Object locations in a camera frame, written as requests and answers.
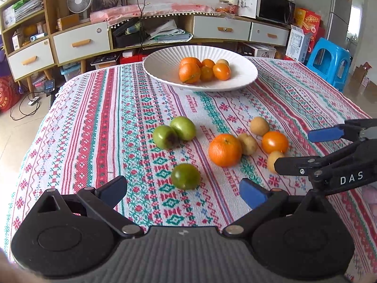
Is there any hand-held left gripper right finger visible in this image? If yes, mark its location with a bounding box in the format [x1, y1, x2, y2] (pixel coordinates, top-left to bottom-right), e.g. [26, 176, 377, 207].
[222, 178, 339, 238]

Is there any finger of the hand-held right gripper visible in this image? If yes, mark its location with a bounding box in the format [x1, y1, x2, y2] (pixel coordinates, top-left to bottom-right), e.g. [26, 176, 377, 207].
[308, 119, 377, 142]
[275, 138, 377, 181]

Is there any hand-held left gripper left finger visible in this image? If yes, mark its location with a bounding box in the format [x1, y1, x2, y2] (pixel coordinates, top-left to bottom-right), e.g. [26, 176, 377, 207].
[28, 175, 145, 238]

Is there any mandarin orange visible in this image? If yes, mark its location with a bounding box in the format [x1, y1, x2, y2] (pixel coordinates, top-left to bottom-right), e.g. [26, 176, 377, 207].
[180, 57, 202, 68]
[208, 134, 242, 168]
[179, 63, 201, 84]

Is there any green plum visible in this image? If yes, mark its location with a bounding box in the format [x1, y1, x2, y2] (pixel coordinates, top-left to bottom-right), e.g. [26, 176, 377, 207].
[172, 163, 201, 190]
[152, 125, 179, 149]
[170, 116, 196, 141]

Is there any small yellowish orange tomato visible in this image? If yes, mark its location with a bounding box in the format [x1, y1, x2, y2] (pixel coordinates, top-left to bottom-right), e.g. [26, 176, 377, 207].
[200, 66, 214, 82]

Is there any white ribbed bowl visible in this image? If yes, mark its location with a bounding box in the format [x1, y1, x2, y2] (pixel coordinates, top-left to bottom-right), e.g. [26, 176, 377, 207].
[143, 45, 259, 92]

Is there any person's right hand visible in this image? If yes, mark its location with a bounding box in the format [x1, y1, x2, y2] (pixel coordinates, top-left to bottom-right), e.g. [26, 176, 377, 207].
[362, 183, 377, 213]

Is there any striped patterned tablecloth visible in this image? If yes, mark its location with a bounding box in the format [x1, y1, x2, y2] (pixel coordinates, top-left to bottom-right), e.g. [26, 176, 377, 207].
[3, 56, 377, 280]

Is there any open cardboard box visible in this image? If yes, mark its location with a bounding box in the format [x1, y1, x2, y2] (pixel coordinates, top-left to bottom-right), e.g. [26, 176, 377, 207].
[352, 62, 373, 87]

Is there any blue plastic stool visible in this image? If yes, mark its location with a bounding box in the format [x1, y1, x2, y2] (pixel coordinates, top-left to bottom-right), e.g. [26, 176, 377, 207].
[306, 38, 352, 92]

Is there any white blue carton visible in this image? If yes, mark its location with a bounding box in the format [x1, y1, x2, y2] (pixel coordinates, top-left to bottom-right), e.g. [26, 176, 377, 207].
[285, 25, 313, 62]

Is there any white cardboard box black print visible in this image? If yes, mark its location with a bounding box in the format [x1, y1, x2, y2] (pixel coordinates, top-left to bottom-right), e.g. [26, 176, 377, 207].
[243, 43, 277, 59]

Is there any red gift box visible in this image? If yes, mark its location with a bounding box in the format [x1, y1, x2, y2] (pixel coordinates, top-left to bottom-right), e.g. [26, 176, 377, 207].
[303, 9, 324, 45]

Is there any orange gift box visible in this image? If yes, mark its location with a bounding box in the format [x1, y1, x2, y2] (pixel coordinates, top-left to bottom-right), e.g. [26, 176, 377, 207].
[295, 8, 307, 28]

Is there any phone on small tripod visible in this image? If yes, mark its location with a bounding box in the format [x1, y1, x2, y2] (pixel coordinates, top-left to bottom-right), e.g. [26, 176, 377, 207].
[43, 79, 56, 98]

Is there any blue lidded plastic bin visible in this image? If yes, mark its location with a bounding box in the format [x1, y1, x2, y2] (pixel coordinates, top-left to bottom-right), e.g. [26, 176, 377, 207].
[60, 63, 81, 81]

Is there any grey refrigerator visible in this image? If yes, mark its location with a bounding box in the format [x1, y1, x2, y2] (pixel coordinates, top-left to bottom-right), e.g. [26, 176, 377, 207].
[328, 0, 354, 54]

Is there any black flat box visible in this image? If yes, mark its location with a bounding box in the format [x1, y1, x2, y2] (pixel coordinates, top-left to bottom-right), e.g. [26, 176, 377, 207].
[90, 54, 120, 67]

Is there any black microwave oven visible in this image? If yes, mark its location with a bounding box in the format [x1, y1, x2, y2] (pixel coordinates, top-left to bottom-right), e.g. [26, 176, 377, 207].
[256, 0, 296, 25]

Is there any red printed bag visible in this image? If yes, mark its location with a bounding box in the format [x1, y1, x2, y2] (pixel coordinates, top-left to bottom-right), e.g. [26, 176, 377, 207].
[0, 75, 18, 112]

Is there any white printed paper bag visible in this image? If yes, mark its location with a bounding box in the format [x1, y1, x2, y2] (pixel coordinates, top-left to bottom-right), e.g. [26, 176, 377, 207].
[238, 0, 260, 18]

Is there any black storage case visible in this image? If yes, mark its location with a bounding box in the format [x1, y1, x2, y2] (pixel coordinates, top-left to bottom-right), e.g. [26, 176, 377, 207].
[112, 18, 151, 48]

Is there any brown cardboard box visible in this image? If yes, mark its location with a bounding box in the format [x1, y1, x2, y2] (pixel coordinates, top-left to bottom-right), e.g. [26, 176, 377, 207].
[57, 14, 81, 31]

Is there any white carton on shelf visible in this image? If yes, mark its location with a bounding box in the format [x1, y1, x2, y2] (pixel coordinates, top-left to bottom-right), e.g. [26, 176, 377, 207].
[11, 32, 24, 50]

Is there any low wooden TV cabinet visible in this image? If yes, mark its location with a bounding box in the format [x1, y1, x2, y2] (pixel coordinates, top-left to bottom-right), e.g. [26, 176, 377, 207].
[50, 11, 292, 74]

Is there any white desk fan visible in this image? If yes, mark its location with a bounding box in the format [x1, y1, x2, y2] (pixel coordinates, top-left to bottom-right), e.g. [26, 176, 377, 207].
[67, 0, 93, 21]

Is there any tall wooden shelf cabinet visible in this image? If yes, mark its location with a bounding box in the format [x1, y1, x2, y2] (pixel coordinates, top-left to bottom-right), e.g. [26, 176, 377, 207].
[0, 0, 58, 95]

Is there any pink tasselled cloth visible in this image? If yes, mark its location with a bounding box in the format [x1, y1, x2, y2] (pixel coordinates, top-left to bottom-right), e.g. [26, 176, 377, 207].
[90, 1, 217, 27]

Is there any stack of booklets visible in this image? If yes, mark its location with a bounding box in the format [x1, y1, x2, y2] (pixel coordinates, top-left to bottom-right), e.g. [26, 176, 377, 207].
[3, 0, 45, 25]

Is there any white drawer wooden handle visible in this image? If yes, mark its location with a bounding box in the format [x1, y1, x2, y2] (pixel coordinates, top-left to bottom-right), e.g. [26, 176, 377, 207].
[52, 21, 112, 64]
[6, 39, 56, 81]
[250, 22, 291, 47]
[193, 15, 252, 42]

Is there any black power cable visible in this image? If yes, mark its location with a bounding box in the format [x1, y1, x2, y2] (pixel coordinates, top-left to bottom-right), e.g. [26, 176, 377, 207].
[132, 0, 148, 49]

